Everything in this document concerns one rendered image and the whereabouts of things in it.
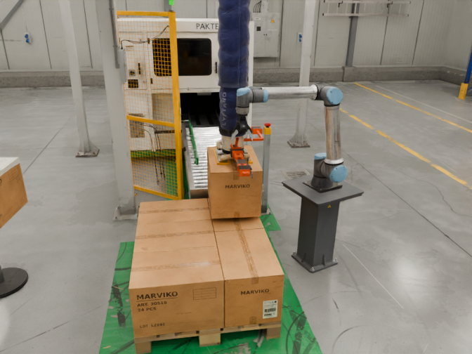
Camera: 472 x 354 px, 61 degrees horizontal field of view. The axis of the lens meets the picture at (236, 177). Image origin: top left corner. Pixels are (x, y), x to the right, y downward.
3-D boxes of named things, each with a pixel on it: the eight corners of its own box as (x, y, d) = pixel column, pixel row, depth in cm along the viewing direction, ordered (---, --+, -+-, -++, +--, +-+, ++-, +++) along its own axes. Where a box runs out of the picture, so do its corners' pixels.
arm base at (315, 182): (324, 178, 351) (325, 168, 348) (338, 185, 335) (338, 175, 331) (306, 182, 345) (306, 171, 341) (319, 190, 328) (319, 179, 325)
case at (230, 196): (207, 187, 370) (206, 146, 354) (250, 185, 375) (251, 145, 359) (211, 218, 316) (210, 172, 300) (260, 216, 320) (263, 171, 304)
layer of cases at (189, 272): (143, 240, 371) (140, 201, 355) (248, 232, 386) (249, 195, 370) (134, 338, 262) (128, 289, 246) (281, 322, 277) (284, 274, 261)
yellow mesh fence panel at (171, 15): (125, 195, 491) (105, 10, 408) (130, 192, 499) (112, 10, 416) (182, 212, 452) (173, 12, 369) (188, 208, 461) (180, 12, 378)
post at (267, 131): (260, 211, 457) (263, 126, 418) (265, 210, 458) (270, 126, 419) (261, 213, 451) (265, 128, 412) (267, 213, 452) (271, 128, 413)
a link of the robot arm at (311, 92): (325, 83, 311) (244, 83, 290) (333, 85, 300) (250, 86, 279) (324, 98, 315) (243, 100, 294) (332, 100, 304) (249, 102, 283)
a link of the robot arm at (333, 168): (337, 174, 330) (334, 83, 301) (349, 181, 314) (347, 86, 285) (320, 178, 326) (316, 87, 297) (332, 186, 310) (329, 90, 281)
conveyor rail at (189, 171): (181, 135, 585) (181, 122, 577) (185, 135, 586) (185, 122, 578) (190, 208, 375) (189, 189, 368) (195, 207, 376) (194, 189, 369)
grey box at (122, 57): (123, 79, 400) (120, 48, 388) (128, 79, 400) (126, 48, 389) (121, 82, 382) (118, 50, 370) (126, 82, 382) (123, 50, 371)
